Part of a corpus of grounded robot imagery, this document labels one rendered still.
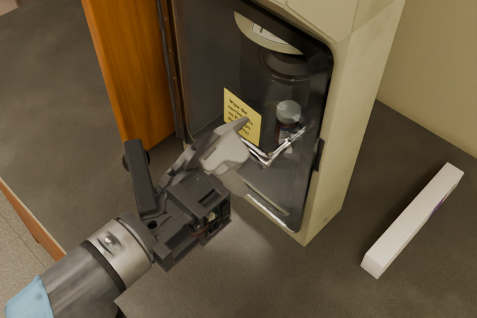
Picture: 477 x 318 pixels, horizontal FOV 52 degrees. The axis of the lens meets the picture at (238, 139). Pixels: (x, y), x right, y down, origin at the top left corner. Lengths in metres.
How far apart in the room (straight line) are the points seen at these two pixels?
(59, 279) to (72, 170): 0.49
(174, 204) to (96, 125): 0.51
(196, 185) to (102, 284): 0.16
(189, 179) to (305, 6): 0.28
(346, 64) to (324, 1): 0.13
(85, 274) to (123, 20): 0.41
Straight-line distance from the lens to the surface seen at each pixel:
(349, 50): 0.54
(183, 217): 0.59
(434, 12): 1.01
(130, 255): 0.57
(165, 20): 0.76
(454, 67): 1.04
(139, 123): 0.95
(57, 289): 0.56
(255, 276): 0.86
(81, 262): 0.57
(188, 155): 0.60
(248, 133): 0.74
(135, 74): 0.88
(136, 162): 0.64
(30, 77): 1.25
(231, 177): 0.69
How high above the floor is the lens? 1.73
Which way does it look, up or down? 50 degrees down
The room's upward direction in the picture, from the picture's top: straight up
